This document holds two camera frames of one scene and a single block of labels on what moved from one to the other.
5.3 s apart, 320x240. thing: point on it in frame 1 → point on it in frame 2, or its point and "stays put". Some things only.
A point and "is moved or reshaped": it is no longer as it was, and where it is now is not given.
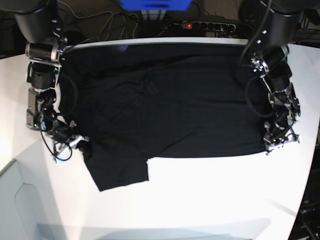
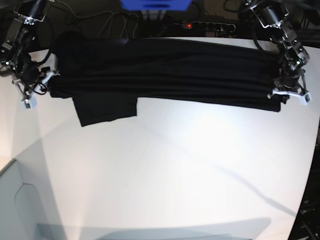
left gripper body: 61,133 → 29,76
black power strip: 210,26 stays put
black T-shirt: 130,102 is moved or reshaped
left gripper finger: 80,142 → 47,77
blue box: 156,5 stays put
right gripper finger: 274,146 → 276,91
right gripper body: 276,134 → 290,81
